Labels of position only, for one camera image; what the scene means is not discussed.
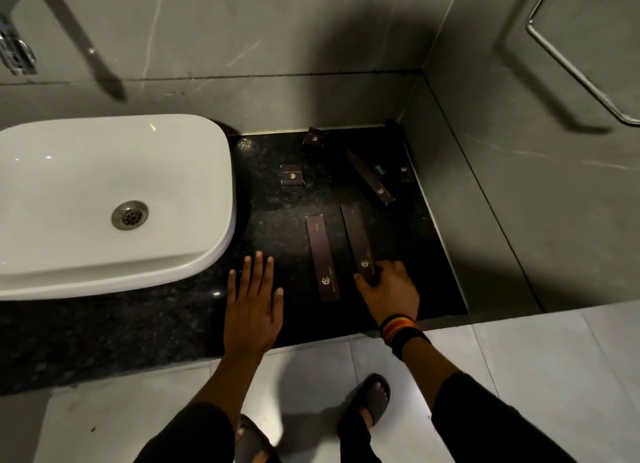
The person's right hand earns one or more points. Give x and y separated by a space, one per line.
395 295

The person's left hand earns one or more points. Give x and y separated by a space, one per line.
252 312

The person's left thumb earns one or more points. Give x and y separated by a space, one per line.
278 300

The person's left little finger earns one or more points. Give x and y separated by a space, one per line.
232 285

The person's right thumb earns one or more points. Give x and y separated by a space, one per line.
363 285

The person's left middle finger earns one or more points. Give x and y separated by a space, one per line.
258 272

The long brown box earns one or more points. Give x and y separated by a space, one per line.
370 176
356 237
322 257

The person's right forearm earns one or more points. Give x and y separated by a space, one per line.
430 372

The person's left forearm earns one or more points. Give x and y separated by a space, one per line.
235 377

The striped wristband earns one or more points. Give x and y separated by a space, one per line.
397 326

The black wristband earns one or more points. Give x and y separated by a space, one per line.
409 341

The small brown box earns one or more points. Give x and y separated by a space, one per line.
315 136
293 176
405 173

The dark right slipper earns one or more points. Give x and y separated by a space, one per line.
367 402

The dark slipper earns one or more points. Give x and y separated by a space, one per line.
367 402
252 442

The small dark bottle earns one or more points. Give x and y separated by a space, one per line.
380 168

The metal sink drain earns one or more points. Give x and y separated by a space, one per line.
129 215

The dark left slipper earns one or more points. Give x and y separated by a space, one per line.
252 442

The black left sleeve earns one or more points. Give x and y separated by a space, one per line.
192 437

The black sleeve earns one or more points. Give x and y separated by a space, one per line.
495 422
192 437

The black right sleeve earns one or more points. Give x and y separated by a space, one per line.
495 422

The white ceramic sink basin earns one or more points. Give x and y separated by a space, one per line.
60 187

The chrome faucet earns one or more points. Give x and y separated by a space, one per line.
17 52

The chrome towel rail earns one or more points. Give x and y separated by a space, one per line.
575 67

